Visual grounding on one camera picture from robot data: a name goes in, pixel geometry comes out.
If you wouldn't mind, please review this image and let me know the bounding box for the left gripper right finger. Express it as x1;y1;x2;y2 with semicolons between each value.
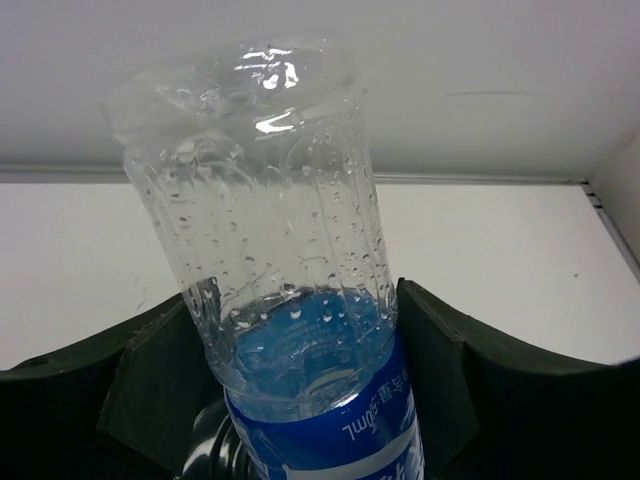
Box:
397;279;639;479

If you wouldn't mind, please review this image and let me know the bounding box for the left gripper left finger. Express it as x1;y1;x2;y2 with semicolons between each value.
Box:
1;295;219;479

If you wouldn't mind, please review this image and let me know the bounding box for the short blue label bottle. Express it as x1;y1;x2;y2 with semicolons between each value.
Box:
103;33;424;479

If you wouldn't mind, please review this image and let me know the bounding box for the dark grey plastic bin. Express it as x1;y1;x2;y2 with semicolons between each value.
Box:
180;398;257;480

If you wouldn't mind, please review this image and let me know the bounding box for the right aluminium frame rail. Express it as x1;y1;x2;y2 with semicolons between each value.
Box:
581;181;640;281

